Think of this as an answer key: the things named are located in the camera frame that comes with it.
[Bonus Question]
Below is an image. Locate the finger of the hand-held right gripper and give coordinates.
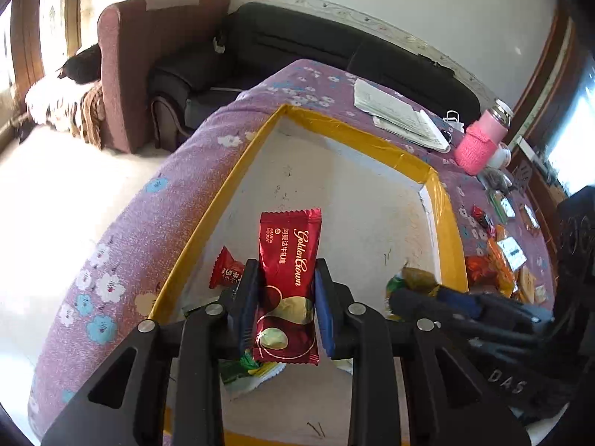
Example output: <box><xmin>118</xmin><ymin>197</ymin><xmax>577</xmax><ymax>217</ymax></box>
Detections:
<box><xmin>388</xmin><ymin>288</ymin><xmax>470</xmax><ymax>335</ymax></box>
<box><xmin>437</xmin><ymin>285</ymin><xmax>554</xmax><ymax>323</ymax></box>

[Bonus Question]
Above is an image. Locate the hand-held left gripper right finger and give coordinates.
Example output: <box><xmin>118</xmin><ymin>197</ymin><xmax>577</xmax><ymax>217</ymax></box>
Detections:
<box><xmin>314</xmin><ymin>258</ymin><xmax>531</xmax><ymax>446</ymax></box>

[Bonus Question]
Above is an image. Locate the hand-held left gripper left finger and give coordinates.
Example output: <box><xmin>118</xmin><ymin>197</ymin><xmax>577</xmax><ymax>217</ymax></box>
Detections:
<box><xmin>42</xmin><ymin>259</ymin><xmax>261</xmax><ymax>446</ymax></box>

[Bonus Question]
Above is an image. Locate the olive green candy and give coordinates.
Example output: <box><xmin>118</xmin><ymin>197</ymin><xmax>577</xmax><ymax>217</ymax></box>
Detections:
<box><xmin>386</xmin><ymin>267</ymin><xmax>442</xmax><ymax>303</ymax></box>

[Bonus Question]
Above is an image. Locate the red gold nougat bar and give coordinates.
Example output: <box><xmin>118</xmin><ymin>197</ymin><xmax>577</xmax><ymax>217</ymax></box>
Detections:
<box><xmin>251</xmin><ymin>208</ymin><xmax>322</xmax><ymax>365</ymax></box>

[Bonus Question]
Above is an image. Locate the small yellow cracker packet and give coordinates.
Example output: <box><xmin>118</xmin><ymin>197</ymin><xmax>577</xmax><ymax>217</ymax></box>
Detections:
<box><xmin>516</xmin><ymin>267</ymin><xmax>536</xmax><ymax>304</ymax></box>

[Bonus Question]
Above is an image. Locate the large yellow cracker packet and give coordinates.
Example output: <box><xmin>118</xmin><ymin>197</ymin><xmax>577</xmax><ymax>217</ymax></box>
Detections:
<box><xmin>486</xmin><ymin>225</ymin><xmax>528</xmax><ymax>298</ymax></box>

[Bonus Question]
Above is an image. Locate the yellow cardboard box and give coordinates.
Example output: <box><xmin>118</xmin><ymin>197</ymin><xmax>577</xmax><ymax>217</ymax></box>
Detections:
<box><xmin>149</xmin><ymin>104</ymin><xmax>469</xmax><ymax>446</ymax></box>

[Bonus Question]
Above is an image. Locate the red foil snack packet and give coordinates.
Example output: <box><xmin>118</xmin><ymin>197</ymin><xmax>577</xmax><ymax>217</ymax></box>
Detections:
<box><xmin>465</xmin><ymin>255</ymin><xmax>500</xmax><ymax>289</ymax></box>

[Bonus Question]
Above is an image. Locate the small red candy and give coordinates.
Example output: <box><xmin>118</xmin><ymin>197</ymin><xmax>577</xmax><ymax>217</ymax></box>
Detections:
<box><xmin>209</xmin><ymin>246</ymin><xmax>246</xmax><ymax>289</ymax></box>

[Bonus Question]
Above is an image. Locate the green white snack packet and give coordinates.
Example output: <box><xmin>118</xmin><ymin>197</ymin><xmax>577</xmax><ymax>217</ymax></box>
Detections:
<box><xmin>218</xmin><ymin>350</ymin><xmax>286</xmax><ymax>387</ymax></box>

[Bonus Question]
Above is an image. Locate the round cracker green packet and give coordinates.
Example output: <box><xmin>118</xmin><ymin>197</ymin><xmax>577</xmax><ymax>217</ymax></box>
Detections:
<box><xmin>488</xmin><ymin>190</ymin><xmax>517</xmax><ymax>219</ymax></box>

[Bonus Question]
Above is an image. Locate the dark clear plastic bag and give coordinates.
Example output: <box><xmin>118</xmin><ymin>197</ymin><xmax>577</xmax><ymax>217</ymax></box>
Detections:
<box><xmin>479</xmin><ymin>167</ymin><xmax>512</xmax><ymax>191</ymax></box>

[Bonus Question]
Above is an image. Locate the white round container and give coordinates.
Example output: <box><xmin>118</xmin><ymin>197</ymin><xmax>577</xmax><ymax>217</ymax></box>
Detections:
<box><xmin>487</xmin><ymin>146</ymin><xmax>511</xmax><ymax>169</ymax></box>

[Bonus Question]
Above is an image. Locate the bottle in pink knitted sleeve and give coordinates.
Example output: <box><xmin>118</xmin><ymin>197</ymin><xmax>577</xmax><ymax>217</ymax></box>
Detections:
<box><xmin>454</xmin><ymin>99</ymin><xmax>514</xmax><ymax>176</ymax></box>

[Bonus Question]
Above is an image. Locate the open paper notebook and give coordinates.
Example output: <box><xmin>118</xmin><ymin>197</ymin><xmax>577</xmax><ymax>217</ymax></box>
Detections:
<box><xmin>353</xmin><ymin>78</ymin><xmax>451</xmax><ymax>153</ymax></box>

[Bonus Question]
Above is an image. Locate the brown patterned throw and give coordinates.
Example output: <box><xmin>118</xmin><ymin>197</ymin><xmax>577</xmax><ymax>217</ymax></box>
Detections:
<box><xmin>70</xmin><ymin>84</ymin><xmax>107</xmax><ymax>149</ymax></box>

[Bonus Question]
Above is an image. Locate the maroon armchair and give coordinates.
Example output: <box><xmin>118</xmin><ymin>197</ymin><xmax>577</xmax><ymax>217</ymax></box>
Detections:
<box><xmin>97</xmin><ymin>0</ymin><xmax>232</xmax><ymax>154</ymax></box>

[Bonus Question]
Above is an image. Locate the black sofa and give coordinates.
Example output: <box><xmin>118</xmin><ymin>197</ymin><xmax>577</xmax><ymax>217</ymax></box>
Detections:
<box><xmin>149</xmin><ymin>2</ymin><xmax>482</xmax><ymax>149</ymax></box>

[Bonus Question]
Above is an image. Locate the white fluffy blanket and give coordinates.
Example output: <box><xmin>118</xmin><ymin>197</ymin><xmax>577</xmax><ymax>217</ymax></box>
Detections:
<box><xmin>25</xmin><ymin>74</ymin><xmax>100</xmax><ymax>126</ymax></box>

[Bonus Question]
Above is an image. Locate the black cloth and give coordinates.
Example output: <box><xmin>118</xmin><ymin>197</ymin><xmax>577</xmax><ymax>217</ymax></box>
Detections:
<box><xmin>56</xmin><ymin>43</ymin><xmax>103</xmax><ymax>87</ymax></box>

